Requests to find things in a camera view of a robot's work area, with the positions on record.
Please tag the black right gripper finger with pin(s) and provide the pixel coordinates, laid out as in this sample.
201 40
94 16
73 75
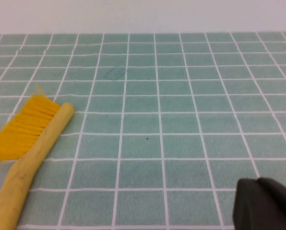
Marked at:
265 206

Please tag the yellow hand brush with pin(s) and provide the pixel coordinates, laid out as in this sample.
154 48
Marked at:
20 129

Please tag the green checked tablecloth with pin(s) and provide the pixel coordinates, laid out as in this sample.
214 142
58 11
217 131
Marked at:
157 119

